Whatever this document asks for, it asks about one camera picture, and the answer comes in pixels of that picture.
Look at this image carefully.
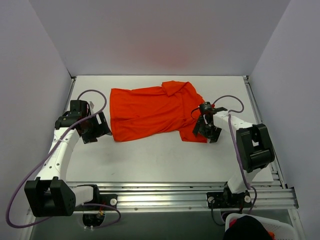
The orange t shirt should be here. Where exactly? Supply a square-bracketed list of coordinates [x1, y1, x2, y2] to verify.
[109, 80, 207, 143]

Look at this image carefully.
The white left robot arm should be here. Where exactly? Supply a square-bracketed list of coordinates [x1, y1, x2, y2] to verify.
[24, 110, 112, 217]

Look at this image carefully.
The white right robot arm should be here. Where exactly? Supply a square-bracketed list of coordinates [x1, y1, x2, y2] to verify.
[192, 110, 275, 207]

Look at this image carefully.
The black garment in basket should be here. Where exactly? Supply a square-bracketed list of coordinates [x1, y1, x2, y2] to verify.
[222, 215, 273, 240]

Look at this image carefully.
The white laundry basket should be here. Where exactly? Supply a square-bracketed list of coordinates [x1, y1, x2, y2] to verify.
[223, 213, 298, 240]

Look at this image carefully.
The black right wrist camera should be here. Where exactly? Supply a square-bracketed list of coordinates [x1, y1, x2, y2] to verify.
[199, 101, 213, 115]

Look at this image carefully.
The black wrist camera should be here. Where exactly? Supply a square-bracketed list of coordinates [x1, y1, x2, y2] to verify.
[69, 99, 91, 117]
[199, 101, 213, 115]

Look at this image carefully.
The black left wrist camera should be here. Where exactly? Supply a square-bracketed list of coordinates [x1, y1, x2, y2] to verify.
[69, 99, 91, 117]

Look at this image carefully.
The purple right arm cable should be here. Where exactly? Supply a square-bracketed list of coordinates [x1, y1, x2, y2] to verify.
[212, 94, 258, 218]

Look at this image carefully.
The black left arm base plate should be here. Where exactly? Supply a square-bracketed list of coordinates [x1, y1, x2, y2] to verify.
[75, 193, 118, 211]

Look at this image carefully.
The aluminium rail frame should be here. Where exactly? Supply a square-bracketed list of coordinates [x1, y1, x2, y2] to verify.
[19, 74, 305, 240]

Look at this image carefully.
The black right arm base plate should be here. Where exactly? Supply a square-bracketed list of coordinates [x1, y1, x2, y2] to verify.
[206, 186, 252, 209]

